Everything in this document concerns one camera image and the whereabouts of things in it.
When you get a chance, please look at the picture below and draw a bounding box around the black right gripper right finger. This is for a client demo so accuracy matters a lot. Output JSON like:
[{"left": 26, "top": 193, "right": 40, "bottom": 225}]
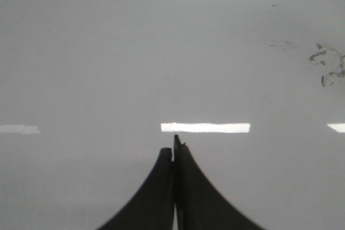
[{"left": 174, "top": 135, "right": 262, "bottom": 229}]

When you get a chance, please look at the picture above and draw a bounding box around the white whiteboard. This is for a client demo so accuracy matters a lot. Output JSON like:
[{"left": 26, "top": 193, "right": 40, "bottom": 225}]
[{"left": 1, "top": 0, "right": 344, "bottom": 229}]

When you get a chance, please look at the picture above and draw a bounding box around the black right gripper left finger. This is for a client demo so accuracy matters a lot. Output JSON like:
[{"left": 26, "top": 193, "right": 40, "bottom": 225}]
[{"left": 99, "top": 148, "right": 174, "bottom": 230}]

